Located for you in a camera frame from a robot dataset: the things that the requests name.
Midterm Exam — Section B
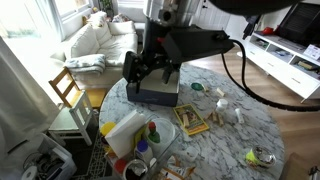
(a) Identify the dark patterned rug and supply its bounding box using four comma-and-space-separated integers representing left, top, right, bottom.
71, 129, 114, 178

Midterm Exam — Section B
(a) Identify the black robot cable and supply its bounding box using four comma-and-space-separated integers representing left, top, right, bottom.
221, 39, 320, 113

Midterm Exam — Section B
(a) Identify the small white chair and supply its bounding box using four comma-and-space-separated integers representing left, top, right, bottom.
48, 90, 95, 147

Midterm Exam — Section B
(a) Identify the jar with dark contents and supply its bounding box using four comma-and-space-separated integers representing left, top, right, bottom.
122, 159, 149, 180

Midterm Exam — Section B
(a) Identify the dark blue cardboard box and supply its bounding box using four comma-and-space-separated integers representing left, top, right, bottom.
125, 68, 181, 108

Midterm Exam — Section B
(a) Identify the small white pill bottle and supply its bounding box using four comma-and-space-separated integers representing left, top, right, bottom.
215, 98, 229, 113

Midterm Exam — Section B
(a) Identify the white cream tube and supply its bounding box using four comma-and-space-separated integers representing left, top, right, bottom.
234, 107, 245, 124

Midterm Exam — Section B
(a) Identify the white television stand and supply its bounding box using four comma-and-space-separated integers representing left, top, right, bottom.
237, 31, 320, 100

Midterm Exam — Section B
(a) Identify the clear round container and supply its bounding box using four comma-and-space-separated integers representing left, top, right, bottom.
146, 118, 176, 151

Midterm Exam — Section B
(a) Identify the white paper roll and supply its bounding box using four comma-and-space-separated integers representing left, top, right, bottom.
21, 165, 38, 180

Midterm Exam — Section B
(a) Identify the round yellow lid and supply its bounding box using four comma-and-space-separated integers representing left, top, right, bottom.
99, 121, 118, 138

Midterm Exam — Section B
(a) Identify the round red lid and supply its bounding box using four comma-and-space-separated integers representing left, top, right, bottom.
113, 158, 128, 174

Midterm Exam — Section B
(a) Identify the yellow dog picture book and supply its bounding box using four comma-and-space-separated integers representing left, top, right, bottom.
172, 103, 210, 136

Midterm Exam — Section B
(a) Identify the round green lid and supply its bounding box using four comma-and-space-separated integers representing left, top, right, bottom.
190, 82, 204, 92

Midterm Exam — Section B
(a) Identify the white curtain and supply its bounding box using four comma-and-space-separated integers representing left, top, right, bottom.
0, 36, 61, 154

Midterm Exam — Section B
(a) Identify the orange snack package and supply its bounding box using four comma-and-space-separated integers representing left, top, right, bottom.
159, 155, 196, 180

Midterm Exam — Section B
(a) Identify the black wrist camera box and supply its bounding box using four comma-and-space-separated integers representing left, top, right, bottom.
163, 28, 234, 64

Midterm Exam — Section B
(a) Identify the small red object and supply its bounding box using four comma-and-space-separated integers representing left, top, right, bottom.
261, 26, 275, 36

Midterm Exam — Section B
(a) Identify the dark hanging jacket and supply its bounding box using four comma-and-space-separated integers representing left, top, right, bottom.
242, 13, 261, 40

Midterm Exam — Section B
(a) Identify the white plastic container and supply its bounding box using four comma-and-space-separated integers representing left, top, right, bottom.
104, 109, 148, 159

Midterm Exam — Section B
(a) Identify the white storage box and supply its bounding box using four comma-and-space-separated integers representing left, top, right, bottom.
0, 133, 78, 180

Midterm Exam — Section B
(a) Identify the white door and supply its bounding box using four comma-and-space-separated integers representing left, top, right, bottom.
199, 0, 234, 31

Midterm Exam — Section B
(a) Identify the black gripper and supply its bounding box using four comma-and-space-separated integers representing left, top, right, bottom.
122, 18, 183, 94

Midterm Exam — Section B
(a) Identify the black television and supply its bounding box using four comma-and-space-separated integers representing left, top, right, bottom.
278, 2, 320, 48

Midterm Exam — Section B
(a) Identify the white paper sign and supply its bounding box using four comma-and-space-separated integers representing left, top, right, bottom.
303, 43, 320, 61

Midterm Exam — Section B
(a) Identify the white bottle with blue lid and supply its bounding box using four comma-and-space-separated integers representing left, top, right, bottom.
134, 139, 154, 166

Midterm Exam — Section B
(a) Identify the floral patterned pillow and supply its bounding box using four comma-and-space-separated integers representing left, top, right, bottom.
111, 13, 133, 24
87, 10, 108, 28

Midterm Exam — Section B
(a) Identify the cream white sofa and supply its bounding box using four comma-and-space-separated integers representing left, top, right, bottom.
49, 11, 146, 89

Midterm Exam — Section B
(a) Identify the wooden chair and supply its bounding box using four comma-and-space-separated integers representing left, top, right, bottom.
48, 66, 108, 109

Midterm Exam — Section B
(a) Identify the clear plastic bin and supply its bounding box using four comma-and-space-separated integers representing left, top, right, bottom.
133, 114, 181, 174

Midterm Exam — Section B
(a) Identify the white measuring scoop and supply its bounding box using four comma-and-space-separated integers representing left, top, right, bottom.
184, 146, 199, 163

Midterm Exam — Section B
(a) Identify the grey white blanket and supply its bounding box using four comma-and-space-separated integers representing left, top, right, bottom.
63, 53, 107, 75

